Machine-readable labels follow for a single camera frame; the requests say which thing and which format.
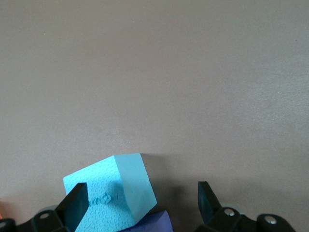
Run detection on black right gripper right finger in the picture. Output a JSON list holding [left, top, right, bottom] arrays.
[[194, 181, 297, 232]]

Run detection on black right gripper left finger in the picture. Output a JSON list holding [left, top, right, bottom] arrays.
[[0, 182, 89, 232]]

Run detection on light blue foam cube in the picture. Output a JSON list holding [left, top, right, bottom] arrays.
[[62, 153, 158, 232]]

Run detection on violet blue foam cube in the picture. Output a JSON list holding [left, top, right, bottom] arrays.
[[124, 209, 174, 232]]

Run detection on brown table cover sheet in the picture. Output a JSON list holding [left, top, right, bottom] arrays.
[[0, 0, 309, 232]]

